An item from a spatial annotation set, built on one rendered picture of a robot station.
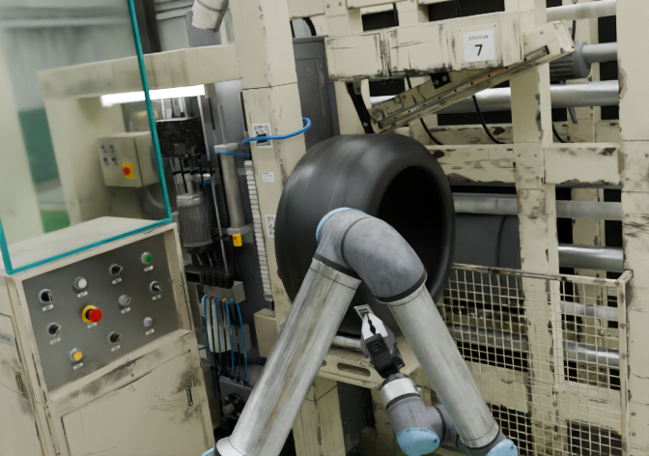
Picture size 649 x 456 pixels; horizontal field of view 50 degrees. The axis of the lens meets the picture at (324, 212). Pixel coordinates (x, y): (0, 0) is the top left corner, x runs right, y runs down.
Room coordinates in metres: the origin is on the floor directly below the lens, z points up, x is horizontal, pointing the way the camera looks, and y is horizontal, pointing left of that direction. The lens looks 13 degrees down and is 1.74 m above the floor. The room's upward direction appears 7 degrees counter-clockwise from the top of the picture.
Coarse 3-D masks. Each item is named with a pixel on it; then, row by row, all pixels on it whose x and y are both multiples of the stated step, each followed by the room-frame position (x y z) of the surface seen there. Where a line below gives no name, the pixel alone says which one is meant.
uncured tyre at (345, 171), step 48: (336, 144) 1.96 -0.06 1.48; (384, 144) 1.90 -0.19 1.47; (288, 192) 1.89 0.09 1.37; (336, 192) 1.78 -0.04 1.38; (384, 192) 1.81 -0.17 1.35; (432, 192) 2.18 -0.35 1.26; (288, 240) 1.83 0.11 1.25; (432, 240) 2.18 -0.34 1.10; (288, 288) 1.86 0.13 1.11; (432, 288) 1.99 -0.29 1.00
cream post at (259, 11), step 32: (256, 0) 2.11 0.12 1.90; (256, 32) 2.12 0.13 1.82; (288, 32) 2.19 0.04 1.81; (256, 64) 2.13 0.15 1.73; (288, 64) 2.17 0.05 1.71; (256, 96) 2.15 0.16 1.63; (288, 96) 2.16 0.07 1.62; (288, 128) 2.14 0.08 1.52; (256, 160) 2.17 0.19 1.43; (288, 160) 2.13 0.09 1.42; (320, 384) 2.13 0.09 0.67; (320, 416) 2.11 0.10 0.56; (320, 448) 2.11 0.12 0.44
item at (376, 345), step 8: (376, 336) 1.58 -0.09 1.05; (368, 344) 1.58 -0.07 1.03; (376, 344) 1.57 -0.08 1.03; (384, 344) 1.58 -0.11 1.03; (376, 352) 1.58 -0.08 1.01; (384, 352) 1.58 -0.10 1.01; (376, 360) 1.58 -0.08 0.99; (384, 360) 1.58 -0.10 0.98; (392, 360) 1.58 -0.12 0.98; (384, 368) 1.58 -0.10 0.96; (392, 368) 1.59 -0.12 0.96; (384, 376) 1.59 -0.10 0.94
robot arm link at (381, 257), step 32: (384, 224) 1.34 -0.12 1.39; (352, 256) 1.31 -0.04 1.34; (384, 256) 1.27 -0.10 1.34; (416, 256) 1.30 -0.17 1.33; (384, 288) 1.26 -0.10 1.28; (416, 288) 1.27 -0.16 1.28; (416, 320) 1.29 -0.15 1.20; (416, 352) 1.32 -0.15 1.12; (448, 352) 1.31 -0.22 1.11; (448, 384) 1.32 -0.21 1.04; (480, 416) 1.35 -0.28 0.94; (480, 448) 1.36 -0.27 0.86; (512, 448) 1.36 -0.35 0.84
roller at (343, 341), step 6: (336, 336) 1.93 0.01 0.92; (342, 336) 1.92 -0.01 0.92; (348, 336) 1.91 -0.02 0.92; (354, 336) 1.89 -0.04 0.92; (360, 336) 1.89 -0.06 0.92; (336, 342) 1.92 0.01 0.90; (342, 342) 1.91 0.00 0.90; (348, 342) 1.89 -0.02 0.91; (354, 342) 1.88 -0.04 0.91; (348, 348) 1.90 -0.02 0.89; (354, 348) 1.88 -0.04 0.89; (360, 348) 1.86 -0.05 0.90
